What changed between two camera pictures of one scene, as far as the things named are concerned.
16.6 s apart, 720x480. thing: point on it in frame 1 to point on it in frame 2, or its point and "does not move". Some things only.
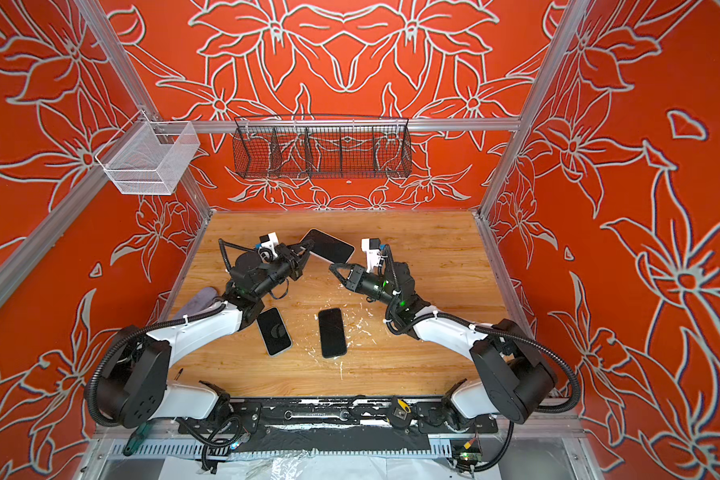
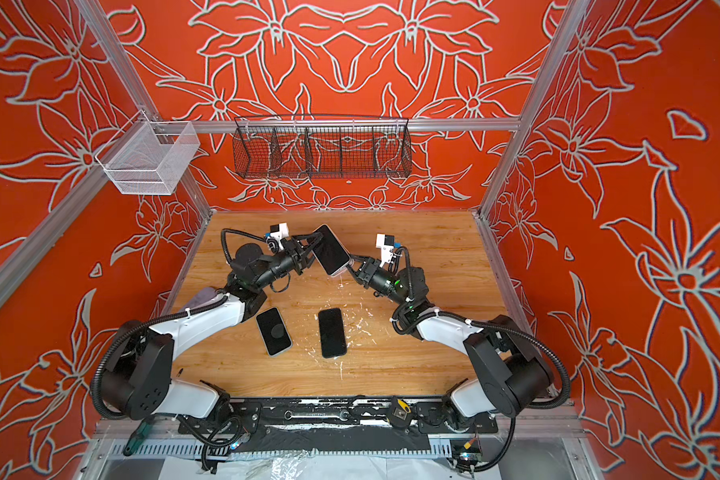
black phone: x=332 y=333 does not move
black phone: x=328 y=246 does not move
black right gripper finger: x=334 y=267 to x=358 y=259
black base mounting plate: x=336 y=415 does not move
